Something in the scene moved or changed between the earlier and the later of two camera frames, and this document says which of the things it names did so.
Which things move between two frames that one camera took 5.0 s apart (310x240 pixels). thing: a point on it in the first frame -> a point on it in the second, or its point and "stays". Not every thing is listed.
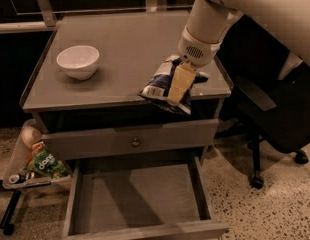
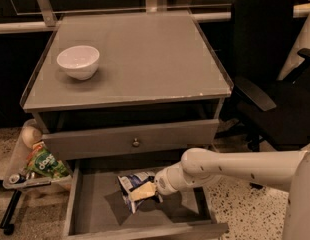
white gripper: x=197 y=51 -> x=164 y=183
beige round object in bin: x=30 y=135 stays
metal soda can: x=16 y=178 stays
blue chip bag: x=159 y=85 -> x=131 y=181
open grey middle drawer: x=136 y=199 stays
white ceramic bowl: x=78 y=61 stays
